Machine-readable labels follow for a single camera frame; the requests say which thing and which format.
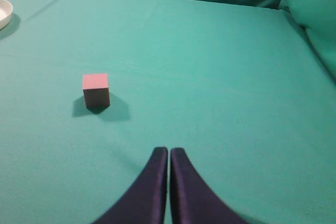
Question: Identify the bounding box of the cream yellow plastic plate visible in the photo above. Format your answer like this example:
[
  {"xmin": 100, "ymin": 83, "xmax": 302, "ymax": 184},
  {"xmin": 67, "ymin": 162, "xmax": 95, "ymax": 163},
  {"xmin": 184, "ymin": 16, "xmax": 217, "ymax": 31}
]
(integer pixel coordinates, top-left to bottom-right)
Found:
[{"xmin": 0, "ymin": 0, "xmax": 13, "ymax": 29}]

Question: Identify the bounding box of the small red cube block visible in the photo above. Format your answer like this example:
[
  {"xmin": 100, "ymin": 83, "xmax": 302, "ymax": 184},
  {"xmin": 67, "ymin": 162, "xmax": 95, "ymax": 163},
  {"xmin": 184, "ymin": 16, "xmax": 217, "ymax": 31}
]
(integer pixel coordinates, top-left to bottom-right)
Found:
[{"xmin": 82, "ymin": 73, "xmax": 110, "ymax": 108}]

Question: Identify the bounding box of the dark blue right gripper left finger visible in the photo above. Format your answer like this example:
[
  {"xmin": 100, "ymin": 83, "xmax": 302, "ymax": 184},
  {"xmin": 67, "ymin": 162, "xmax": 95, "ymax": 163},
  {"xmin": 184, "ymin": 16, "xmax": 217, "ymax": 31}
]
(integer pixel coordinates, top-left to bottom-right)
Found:
[{"xmin": 94, "ymin": 147, "xmax": 168, "ymax": 224}]

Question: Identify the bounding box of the green table cloth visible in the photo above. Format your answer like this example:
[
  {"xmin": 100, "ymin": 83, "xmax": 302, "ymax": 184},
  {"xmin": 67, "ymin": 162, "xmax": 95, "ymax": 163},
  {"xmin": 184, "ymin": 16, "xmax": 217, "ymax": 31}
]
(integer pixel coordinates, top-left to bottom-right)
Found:
[{"xmin": 1, "ymin": 0, "xmax": 335, "ymax": 223}]

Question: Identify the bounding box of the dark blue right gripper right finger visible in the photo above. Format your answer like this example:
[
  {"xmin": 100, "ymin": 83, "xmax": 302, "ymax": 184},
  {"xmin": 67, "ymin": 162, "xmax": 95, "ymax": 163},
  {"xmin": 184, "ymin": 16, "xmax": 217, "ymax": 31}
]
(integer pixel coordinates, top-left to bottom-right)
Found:
[{"xmin": 170, "ymin": 148, "xmax": 246, "ymax": 223}]

